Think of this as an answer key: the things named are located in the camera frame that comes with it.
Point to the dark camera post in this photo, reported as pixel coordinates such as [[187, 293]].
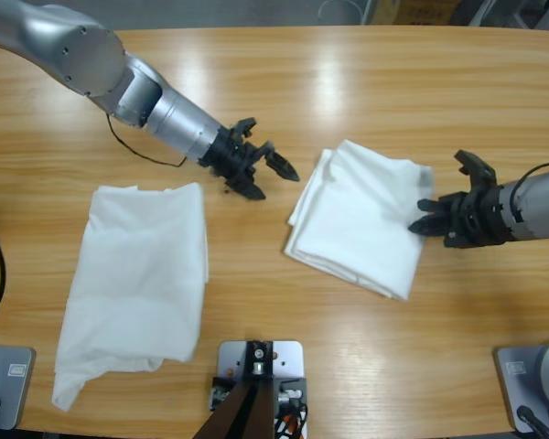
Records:
[[242, 411]]

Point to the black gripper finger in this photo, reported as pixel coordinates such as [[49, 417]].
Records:
[[281, 167], [249, 189], [430, 226], [432, 206]]

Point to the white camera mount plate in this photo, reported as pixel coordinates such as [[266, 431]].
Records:
[[288, 356]]

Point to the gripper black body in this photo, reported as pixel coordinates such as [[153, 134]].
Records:
[[480, 215], [231, 155]]

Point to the black post clamp bracket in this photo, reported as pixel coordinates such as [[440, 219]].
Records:
[[297, 384]]

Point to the brown cardboard box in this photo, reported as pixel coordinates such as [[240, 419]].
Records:
[[423, 11]]

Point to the white t-shirt with small logo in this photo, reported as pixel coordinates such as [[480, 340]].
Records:
[[361, 219]]

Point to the grey metal frame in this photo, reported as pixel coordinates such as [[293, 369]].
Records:
[[544, 13]]

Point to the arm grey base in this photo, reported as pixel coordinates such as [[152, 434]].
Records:
[[521, 379], [9, 384]]

